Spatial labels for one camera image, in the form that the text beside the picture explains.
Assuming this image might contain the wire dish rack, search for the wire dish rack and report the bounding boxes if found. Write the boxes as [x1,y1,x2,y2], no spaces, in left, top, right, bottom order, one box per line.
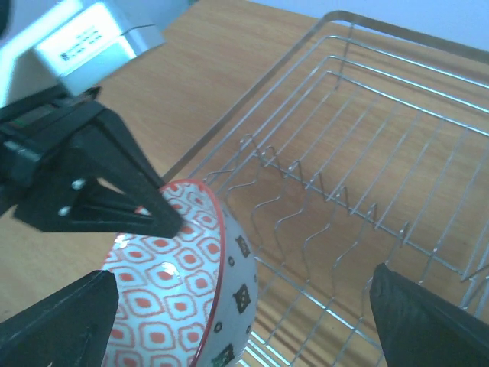
[166,11,488,366]

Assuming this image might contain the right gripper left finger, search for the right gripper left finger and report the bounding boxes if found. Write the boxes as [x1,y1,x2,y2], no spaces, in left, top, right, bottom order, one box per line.
[1,270,118,366]

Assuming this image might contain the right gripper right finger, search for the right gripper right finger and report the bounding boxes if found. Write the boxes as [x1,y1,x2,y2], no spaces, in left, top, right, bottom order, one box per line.
[369,263,488,366]

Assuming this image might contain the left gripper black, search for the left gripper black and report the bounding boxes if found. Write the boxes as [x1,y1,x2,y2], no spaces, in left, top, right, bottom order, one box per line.
[1,87,183,238]

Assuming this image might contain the red white patterned bowl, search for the red white patterned bowl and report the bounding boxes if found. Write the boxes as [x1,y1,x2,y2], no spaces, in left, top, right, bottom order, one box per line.
[103,179,258,366]

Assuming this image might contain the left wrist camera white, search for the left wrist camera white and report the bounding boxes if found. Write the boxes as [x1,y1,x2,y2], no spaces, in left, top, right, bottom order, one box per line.
[1,1,192,107]

